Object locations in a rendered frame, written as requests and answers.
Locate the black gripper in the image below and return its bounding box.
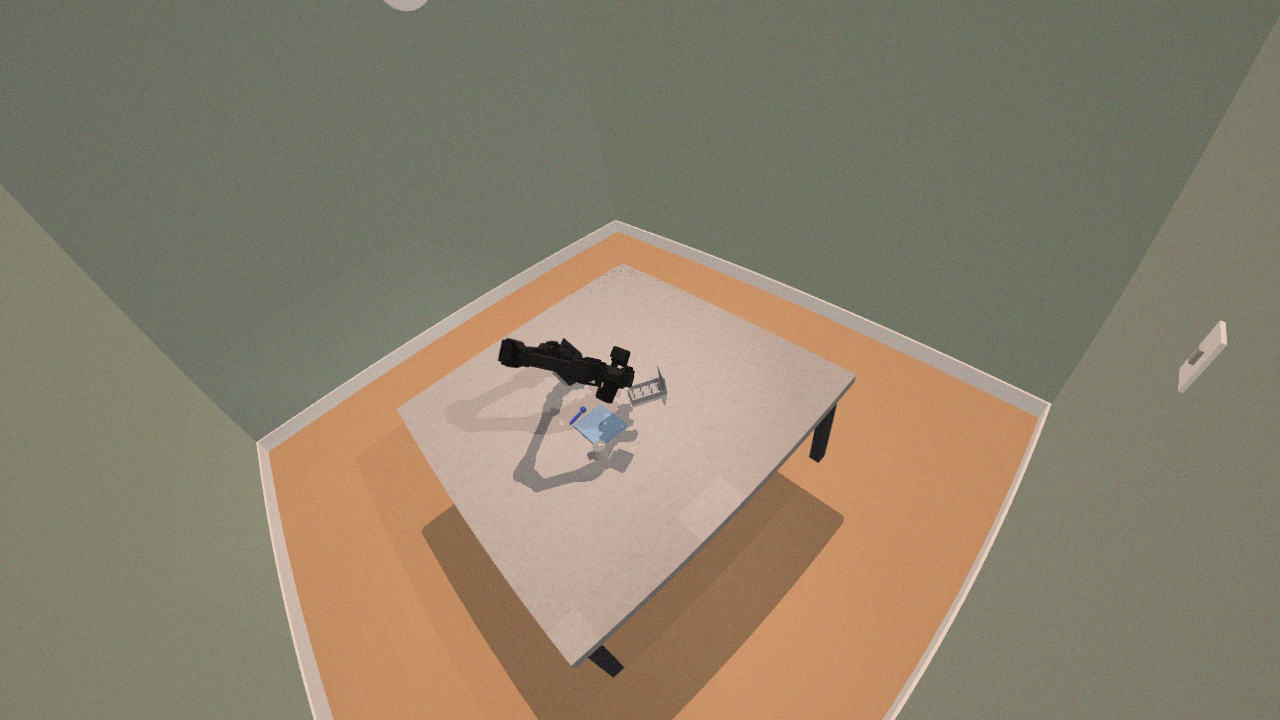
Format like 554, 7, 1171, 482
595, 346, 630, 404

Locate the light blue flat mat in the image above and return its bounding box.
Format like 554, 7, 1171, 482
573, 404, 628, 445

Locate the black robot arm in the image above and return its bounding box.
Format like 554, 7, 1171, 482
498, 338, 635, 389

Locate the grey dish rack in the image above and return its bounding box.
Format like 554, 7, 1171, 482
628, 365, 667, 404

